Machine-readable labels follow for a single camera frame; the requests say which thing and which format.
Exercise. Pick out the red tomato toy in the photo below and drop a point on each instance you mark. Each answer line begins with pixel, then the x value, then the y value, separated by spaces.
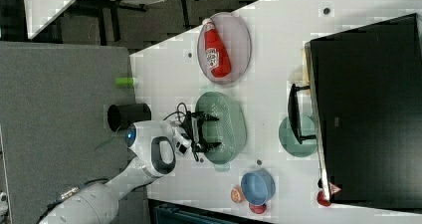
pixel 321 200

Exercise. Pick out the black toaster oven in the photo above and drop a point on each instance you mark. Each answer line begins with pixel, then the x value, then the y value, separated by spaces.
pixel 365 86

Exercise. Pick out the black cylindrical cup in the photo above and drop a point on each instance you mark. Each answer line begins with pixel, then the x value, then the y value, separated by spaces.
pixel 121 117

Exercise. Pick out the peeled banana toy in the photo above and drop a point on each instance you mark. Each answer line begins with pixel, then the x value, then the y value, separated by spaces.
pixel 300 75

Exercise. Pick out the orange slice toy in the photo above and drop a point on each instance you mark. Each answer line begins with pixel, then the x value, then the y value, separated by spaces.
pixel 237 194

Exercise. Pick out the grey round plate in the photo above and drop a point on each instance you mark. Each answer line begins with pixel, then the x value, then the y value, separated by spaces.
pixel 236 39

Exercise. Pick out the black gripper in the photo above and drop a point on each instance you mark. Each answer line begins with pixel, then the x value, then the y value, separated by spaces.
pixel 192 127

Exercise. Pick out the green marker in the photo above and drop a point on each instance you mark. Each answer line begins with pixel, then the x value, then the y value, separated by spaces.
pixel 124 82

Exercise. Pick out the red strawberry toy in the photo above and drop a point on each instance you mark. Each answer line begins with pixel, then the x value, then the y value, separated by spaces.
pixel 258 209

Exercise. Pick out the red ketchup bottle toy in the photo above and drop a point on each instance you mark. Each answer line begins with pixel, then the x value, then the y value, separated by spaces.
pixel 217 58

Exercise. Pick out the grey foam mat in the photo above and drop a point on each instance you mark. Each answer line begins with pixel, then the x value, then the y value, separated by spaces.
pixel 54 131

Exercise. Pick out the green plastic strainer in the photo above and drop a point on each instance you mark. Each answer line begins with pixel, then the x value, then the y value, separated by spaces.
pixel 229 129

